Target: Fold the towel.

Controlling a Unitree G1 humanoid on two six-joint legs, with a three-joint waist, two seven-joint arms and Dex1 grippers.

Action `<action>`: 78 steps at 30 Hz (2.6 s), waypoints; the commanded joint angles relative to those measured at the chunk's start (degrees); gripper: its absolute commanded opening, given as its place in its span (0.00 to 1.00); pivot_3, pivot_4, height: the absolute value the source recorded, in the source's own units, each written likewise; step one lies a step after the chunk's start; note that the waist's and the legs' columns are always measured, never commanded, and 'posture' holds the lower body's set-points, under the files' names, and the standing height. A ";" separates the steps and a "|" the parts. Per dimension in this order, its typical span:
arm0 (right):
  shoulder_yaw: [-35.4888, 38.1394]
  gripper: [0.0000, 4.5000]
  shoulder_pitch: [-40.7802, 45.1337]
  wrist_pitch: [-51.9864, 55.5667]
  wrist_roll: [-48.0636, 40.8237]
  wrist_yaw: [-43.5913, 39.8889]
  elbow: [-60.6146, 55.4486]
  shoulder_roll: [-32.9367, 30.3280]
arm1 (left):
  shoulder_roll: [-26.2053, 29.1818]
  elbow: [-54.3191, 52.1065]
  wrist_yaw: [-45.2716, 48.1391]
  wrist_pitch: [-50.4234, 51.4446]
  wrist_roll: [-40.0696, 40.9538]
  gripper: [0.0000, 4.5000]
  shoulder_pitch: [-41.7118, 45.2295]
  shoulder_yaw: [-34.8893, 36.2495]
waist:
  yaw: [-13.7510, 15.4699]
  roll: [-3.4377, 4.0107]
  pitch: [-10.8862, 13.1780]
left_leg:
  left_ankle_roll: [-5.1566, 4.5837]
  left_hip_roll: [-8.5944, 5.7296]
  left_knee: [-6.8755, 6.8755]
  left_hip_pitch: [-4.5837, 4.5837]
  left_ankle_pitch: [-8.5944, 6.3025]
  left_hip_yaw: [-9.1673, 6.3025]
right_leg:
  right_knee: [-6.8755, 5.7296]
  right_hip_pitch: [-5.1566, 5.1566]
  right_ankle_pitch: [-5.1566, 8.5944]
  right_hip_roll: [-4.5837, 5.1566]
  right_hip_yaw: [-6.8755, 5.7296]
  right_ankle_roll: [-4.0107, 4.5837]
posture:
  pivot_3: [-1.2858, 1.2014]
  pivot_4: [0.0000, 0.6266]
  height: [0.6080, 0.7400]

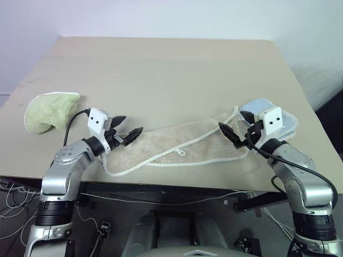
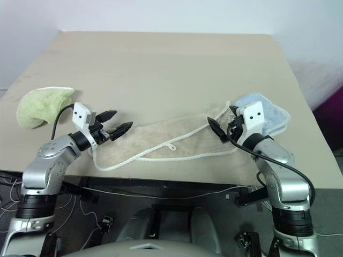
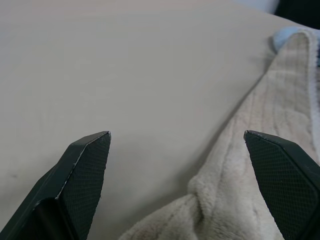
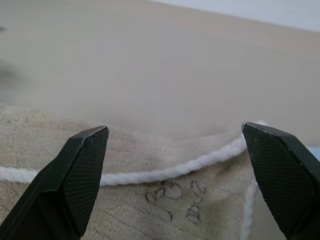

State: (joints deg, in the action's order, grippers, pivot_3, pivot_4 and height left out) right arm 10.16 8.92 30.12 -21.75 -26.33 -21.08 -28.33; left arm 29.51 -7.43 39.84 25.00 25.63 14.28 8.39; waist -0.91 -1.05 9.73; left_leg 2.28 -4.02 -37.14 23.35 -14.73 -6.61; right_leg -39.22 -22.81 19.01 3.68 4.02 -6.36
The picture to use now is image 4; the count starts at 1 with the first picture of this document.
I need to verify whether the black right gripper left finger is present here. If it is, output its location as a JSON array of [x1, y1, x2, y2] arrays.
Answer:
[[0, 125, 110, 240]]

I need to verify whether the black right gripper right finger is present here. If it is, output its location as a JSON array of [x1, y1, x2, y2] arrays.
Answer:
[[240, 121, 320, 240]]

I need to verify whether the beige fleece towel white trim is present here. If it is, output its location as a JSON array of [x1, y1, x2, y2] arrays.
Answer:
[[0, 103, 268, 240]]

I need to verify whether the light blue cloth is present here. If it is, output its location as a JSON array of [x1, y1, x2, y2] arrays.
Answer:
[[307, 146, 320, 161]]

